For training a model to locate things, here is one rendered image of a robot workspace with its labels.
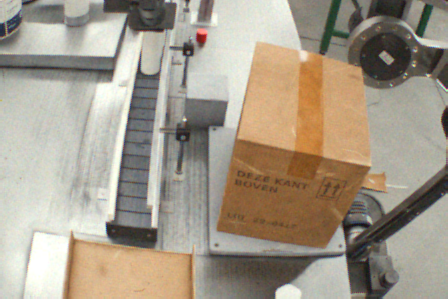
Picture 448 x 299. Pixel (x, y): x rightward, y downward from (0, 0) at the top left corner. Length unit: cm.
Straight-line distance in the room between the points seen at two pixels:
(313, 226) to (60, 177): 57
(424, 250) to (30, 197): 183
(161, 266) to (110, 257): 11
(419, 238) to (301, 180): 156
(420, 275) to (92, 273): 164
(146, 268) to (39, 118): 52
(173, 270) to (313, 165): 35
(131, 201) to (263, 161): 30
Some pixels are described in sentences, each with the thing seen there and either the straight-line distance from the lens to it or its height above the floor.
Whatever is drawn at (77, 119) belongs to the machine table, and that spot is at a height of 83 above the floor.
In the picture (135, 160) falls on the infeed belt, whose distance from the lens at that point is 106.
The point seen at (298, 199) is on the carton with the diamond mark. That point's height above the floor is 100.
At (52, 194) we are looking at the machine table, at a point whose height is 83.
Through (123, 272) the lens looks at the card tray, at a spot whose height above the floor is 83.
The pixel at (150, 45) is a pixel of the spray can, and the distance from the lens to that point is 122.
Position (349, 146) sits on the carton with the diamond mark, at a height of 112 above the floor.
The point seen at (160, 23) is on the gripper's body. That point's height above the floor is 112.
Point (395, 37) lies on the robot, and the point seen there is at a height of 120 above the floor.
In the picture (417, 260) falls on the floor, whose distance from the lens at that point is 227.
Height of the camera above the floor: 167
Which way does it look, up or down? 44 degrees down
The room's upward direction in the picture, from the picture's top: 11 degrees clockwise
